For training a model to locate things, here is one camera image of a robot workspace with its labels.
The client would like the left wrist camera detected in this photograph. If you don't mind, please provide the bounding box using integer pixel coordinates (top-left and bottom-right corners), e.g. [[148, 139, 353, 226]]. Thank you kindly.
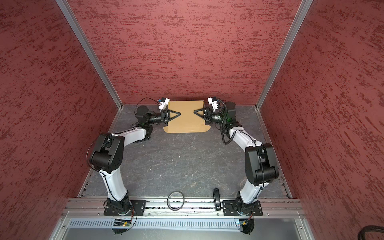
[[159, 98, 170, 111]]

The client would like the aluminium front rail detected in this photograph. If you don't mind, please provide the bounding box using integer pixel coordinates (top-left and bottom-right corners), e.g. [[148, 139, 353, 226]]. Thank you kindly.
[[61, 197, 306, 219]]

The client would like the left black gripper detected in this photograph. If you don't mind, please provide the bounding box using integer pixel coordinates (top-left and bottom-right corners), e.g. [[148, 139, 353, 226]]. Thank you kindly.
[[147, 109, 181, 124]]

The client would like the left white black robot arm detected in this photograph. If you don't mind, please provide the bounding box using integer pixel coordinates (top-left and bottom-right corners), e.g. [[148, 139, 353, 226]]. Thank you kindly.
[[87, 106, 182, 215]]

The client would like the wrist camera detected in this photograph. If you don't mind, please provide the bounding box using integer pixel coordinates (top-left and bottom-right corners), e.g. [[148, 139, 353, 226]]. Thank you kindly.
[[159, 98, 170, 111], [208, 97, 218, 112]]

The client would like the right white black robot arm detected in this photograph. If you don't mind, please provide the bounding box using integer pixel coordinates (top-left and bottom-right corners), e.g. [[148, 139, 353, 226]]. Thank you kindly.
[[194, 98, 279, 216]]

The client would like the black rubber ring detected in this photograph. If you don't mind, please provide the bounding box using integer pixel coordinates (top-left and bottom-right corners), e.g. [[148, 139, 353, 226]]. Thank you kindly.
[[166, 190, 185, 212]]

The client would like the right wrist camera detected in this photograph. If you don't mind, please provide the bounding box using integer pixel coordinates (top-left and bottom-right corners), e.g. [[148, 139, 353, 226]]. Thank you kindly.
[[208, 97, 218, 112]]

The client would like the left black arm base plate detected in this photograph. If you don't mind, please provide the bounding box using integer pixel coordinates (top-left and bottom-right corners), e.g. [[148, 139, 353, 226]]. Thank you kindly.
[[104, 199, 147, 217]]

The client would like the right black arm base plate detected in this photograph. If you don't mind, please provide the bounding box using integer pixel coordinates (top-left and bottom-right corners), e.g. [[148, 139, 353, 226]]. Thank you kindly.
[[222, 200, 263, 217]]

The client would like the white perforated cable duct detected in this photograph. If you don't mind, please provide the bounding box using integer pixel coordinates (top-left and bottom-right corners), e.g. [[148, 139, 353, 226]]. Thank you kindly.
[[68, 218, 240, 232]]

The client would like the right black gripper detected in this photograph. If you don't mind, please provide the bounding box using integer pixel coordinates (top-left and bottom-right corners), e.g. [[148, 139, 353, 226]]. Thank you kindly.
[[195, 107, 228, 124]]

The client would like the brown cardboard box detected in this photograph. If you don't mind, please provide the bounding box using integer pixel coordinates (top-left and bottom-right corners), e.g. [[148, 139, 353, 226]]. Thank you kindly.
[[163, 100, 211, 134]]

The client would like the black cable bottom right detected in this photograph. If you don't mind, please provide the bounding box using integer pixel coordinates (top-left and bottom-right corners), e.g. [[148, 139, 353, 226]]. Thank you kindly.
[[357, 224, 384, 240]]

